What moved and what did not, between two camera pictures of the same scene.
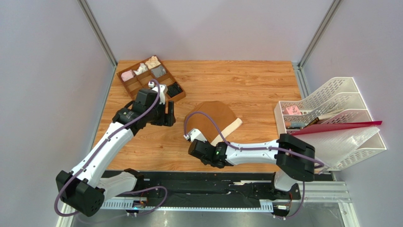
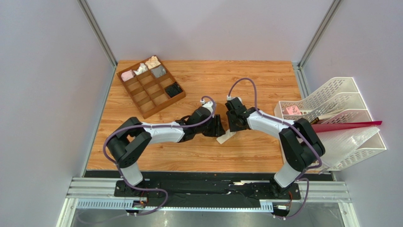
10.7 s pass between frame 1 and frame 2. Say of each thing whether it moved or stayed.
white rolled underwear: stayed
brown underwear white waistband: moved
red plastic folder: stayed
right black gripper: moved
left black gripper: moved
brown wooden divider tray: stayed
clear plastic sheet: stayed
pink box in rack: stayed
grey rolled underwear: stayed
